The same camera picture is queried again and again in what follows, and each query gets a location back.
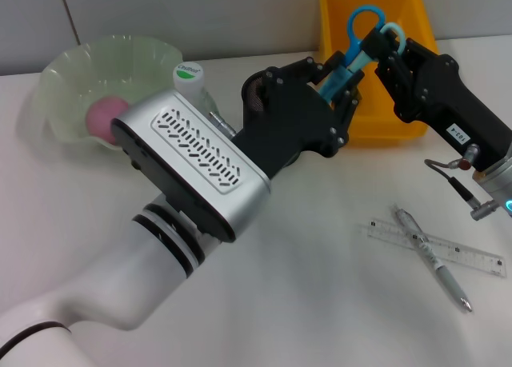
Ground silver white pen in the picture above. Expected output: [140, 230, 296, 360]
[390, 202, 474, 313]

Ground translucent green fruit plate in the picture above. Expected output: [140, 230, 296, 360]
[31, 34, 184, 152]

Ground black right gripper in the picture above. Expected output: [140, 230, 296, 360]
[362, 26, 512, 173]

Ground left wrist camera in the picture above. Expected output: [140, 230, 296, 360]
[109, 90, 274, 245]

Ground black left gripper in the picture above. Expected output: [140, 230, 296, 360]
[230, 50, 366, 181]

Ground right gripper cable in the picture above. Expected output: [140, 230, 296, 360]
[424, 142, 503, 221]

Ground pink peach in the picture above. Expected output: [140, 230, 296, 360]
[84, 96, 132, 146]

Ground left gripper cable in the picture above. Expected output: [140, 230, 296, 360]
[208, 111, 238, 138]

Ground yellow plastic bin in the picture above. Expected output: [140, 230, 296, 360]
[318, 0, 438, 141]

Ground clear plastic ruler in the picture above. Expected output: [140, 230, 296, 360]
[366, 217, 507, 279]

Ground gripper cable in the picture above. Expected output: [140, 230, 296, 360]
[424, 142, 503, 221]
[208, 111, 238, 138]

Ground clear green-label water bottle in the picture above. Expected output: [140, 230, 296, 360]
[172, 62, 220, 117]

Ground blue scissors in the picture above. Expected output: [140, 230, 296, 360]
[317, 4, 407, 105]

